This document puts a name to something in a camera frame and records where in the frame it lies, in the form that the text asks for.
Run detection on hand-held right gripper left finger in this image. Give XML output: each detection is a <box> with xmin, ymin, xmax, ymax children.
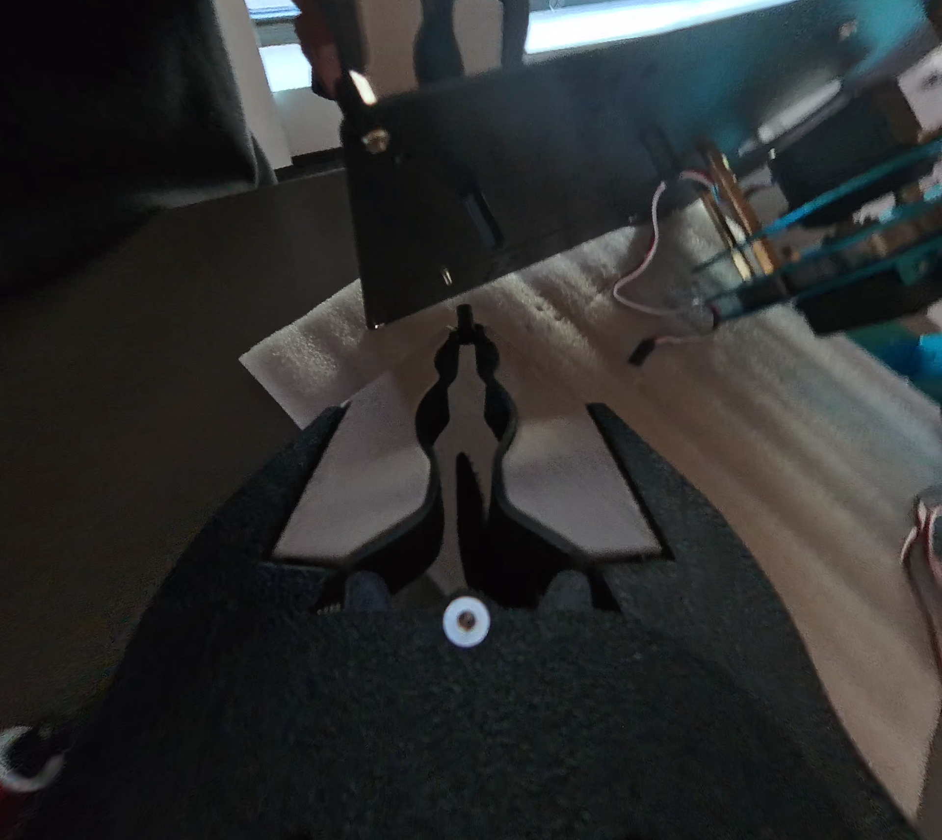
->
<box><xmin>272</xmin><ymin>331</ymin><xmax>459</xmax><ymax>566</ymax></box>

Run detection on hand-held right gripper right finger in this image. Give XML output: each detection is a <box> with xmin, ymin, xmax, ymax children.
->
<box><xmin>471</xmin><ymin>327</ymin><xmax>663</xmax><ymax>561</ymax></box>

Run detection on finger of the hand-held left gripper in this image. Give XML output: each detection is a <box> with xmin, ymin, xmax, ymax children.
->
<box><xmin>449</xmin><ymin>0</ymin><xmax>510</xmax><ymax>77</ymax></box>
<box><xmin>343</xmin><ymin>0</ymin><xmax>429</xmax><ymax>98</ymax></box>

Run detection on blue toy robot arm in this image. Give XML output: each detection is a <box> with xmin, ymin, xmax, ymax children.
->
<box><xmin>339</xmin><ymin>0</ymin><xmax>942</xmax><ymax>635</ymax></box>

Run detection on dark grey desk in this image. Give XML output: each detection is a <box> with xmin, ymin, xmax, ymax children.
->
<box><xmin>0</xmin><ymin>163</ymin><xmax>369</xmax><ymax>745</ymax></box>

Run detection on person's left hand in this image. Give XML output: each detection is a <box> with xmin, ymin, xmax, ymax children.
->
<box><xmin>294</xmin><ymin>14</ymin><xmax>341</xmax><ymax>99</ymax></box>

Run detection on white foam sheet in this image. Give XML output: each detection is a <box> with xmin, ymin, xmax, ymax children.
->
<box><xmin>239</xmin><ymin>222</ymin><xmax>942</xmax><ymax>819</ymax></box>

